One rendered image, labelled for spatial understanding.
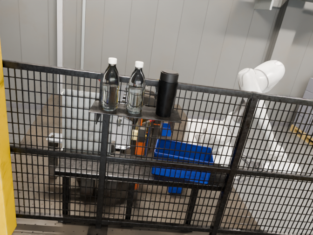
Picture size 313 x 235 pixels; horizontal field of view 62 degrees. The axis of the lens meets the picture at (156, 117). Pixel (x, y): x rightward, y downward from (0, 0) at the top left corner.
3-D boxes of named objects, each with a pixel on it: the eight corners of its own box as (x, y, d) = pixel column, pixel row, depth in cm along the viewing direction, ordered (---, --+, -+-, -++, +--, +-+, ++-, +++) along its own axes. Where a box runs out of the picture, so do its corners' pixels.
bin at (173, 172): (154, 157, 151) (157, 137, 146) (206, 167, 149) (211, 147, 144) (150, 173, 136) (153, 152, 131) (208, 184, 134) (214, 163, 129)
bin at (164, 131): (160, 130, 262) (161, 122, 259) (170, 131, 263) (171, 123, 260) (160, 135, 252) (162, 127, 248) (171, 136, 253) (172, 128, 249)
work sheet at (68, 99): (62, 151, 122) (62, 88, 111) (110, 155, 124) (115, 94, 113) (60, 153, 121) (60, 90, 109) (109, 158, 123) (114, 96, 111)
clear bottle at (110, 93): (102, 104, 107) (105, 55, 99) (118, 106, 107) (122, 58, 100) (99, 110, 101) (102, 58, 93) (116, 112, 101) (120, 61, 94)
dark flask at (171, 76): (153, 110, 109) (159, 67, 102) (171, 112, 110) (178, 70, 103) (154, 117, 102) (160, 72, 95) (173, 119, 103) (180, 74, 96)
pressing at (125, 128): (116, 85, 287) (116, 83, 287) (136, 87, 289) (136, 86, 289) (93, 146, 160) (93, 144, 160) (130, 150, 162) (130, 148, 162)
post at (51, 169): (51, 173, 176) (50, 135, 165) (58, 174, 176) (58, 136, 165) (48, 178, 171) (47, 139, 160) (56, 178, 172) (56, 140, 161)
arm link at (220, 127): (195, 139, 204) (207, 130, 184) (212, 127, 211) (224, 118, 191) (208, 156, 201) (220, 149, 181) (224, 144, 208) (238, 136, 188)
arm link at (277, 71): (214, 130, 211) (232, 117, 219) (227, 145, 205) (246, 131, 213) (251, 63, 146) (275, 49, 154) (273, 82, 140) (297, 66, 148)
